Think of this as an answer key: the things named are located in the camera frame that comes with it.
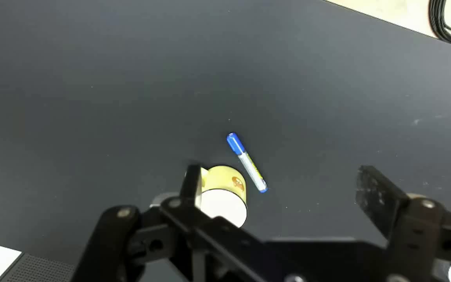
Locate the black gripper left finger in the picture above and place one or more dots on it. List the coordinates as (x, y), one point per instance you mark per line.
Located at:
(132, 245)

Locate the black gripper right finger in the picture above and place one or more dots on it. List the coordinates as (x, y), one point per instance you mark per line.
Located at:
(418, 235)

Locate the blue capped marker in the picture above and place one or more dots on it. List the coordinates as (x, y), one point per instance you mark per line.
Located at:
(246, 162)

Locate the yellow mug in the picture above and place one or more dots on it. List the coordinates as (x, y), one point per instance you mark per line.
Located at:
(226, 206)

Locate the grey textured mat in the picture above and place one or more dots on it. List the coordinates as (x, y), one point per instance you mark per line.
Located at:
(38, 268)

